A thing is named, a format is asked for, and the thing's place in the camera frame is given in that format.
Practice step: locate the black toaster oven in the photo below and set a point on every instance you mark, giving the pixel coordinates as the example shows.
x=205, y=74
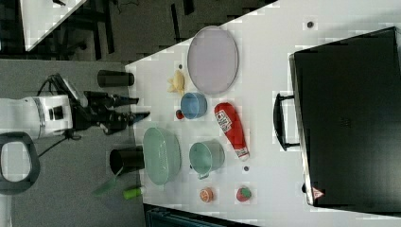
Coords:
x=347, y=98

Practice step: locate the small red strawberry toy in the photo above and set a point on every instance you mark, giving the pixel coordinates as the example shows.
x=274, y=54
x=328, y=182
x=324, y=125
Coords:
x=179, y=115

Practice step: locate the yellow plush banana bunch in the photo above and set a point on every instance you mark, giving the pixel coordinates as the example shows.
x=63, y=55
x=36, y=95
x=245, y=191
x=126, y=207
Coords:
x=176, y=83

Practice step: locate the white side table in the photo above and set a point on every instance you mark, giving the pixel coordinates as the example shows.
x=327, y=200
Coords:
x=41, y=17

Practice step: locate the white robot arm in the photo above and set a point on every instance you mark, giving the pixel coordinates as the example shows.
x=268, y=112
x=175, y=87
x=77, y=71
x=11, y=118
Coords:
x=25, y=120

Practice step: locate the green marker tube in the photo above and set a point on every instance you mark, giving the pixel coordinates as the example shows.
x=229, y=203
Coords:
x=133, y=193

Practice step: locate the black utensil holder cup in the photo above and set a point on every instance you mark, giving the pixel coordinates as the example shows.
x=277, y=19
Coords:
x=126, y=160

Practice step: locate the dark blue crate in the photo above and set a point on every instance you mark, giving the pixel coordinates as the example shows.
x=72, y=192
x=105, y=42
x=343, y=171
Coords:
x=163, y=217

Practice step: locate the lilac round plate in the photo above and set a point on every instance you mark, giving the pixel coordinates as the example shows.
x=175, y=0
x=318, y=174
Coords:
x=212, y=60

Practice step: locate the red strawberry toy green top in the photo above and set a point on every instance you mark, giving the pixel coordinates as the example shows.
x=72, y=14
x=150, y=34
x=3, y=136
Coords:
x=243, y=194

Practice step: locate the green mug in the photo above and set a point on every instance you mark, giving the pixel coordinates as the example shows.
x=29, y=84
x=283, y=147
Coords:
x=206, y=157

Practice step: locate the orange slice toy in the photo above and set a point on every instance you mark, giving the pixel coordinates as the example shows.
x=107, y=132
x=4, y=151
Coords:
x=206, y=194

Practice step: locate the black cylinder container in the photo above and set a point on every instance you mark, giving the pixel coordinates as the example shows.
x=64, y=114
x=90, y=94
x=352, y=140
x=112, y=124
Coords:
x=108, y=78

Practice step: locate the green oval strainer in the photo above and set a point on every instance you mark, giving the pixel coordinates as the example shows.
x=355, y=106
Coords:
x=162, y=155

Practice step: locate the green spatula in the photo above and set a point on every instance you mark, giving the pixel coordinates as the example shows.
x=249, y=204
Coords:
x=105, y=187

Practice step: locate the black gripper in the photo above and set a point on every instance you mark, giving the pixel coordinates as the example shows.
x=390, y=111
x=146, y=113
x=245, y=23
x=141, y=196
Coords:
x=97, y=109

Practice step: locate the red plush ketchup bottle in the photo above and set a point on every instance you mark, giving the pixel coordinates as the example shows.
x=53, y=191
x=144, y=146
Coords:
x=230, y=123

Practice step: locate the blue cup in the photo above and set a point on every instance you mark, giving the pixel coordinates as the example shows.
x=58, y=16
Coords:
x=193, y=105

